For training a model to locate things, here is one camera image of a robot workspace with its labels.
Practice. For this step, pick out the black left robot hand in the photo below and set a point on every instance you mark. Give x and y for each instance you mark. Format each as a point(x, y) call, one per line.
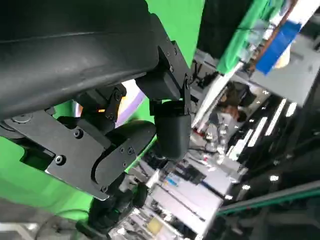
point(75, 60)

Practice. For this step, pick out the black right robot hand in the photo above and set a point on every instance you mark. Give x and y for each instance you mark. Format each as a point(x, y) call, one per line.
point(115, 202)

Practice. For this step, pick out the lilac plate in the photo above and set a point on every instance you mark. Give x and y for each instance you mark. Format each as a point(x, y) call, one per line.
point(131, 106)

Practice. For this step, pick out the green table cloth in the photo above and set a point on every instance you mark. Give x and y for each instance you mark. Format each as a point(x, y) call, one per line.
point(30, 185)

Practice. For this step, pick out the person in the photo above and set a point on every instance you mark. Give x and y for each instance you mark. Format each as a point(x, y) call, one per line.
point(231, 110)

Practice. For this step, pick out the black curtain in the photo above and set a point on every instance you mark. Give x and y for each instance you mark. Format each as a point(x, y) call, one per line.
point(220, 25)

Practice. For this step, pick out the green background cloth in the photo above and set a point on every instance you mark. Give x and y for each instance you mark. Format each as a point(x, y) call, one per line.
point(232, 50)

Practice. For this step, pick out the green metal rail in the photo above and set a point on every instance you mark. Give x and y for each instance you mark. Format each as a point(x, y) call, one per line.
point(275, 200)

